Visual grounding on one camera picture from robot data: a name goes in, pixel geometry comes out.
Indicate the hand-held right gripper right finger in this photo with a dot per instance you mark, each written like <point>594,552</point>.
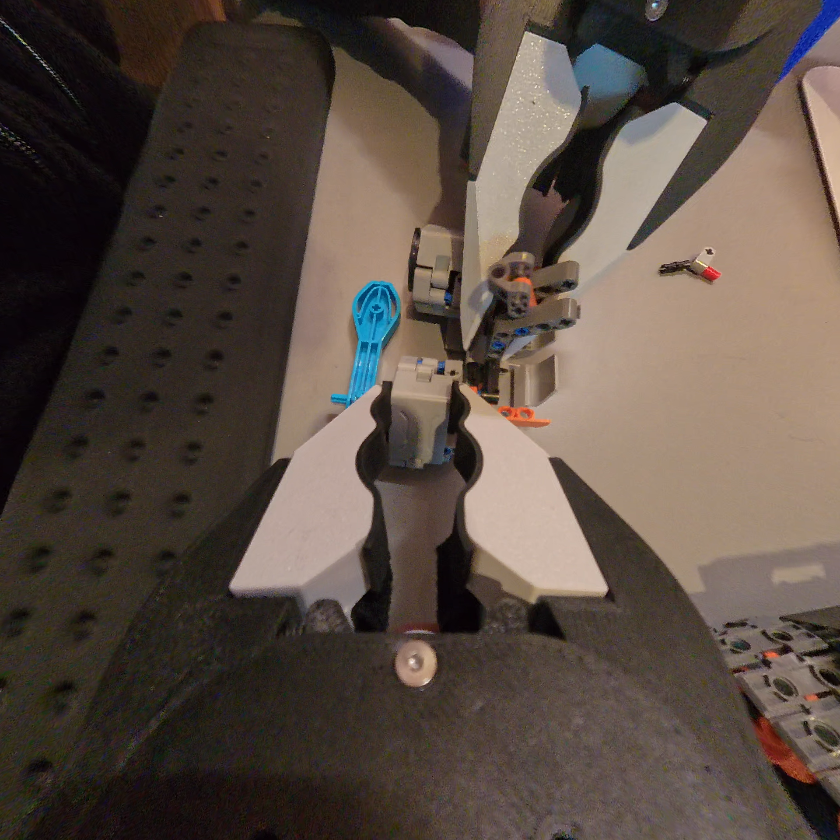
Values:
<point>532,525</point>

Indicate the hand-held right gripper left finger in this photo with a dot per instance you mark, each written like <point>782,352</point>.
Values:
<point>309,525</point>

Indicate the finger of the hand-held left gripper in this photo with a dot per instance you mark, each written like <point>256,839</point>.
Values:
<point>512,145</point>
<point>643,171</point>

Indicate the grey orange tracked toy robot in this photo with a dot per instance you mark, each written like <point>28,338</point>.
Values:
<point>788,683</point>

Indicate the small red black pin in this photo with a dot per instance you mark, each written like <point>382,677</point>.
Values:
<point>692,268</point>

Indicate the white articulated holder stand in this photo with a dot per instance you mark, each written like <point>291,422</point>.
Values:
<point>827,145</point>

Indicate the black perforated foam mat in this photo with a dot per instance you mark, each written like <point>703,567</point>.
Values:
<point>158,394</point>

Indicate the blue plastic brick separator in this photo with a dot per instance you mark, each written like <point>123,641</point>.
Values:
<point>372,315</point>

